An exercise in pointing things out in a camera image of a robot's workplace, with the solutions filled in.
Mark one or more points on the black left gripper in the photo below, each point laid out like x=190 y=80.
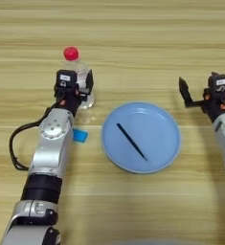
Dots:
x=69 y=99

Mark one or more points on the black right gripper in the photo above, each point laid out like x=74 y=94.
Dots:
x=217 y=106

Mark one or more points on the clear bottle with red cap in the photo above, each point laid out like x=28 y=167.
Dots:
x=72 y=54

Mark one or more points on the right gripper's white-labelled black box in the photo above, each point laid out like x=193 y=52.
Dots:
x=219 y=83

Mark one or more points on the gripper's white-labelled black box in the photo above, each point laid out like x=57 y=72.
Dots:
x=66 y=79
x=219 y=83

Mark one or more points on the left gripper's white-labelled black box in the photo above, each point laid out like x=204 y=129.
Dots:
x=66 y=79

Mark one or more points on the blue rectangular eraser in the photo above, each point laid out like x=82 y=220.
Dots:
x=81 y=136

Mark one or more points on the light blue round plate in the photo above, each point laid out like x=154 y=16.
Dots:
x=155 y=137

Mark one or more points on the thin black stick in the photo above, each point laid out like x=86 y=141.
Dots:
x=131 y=142

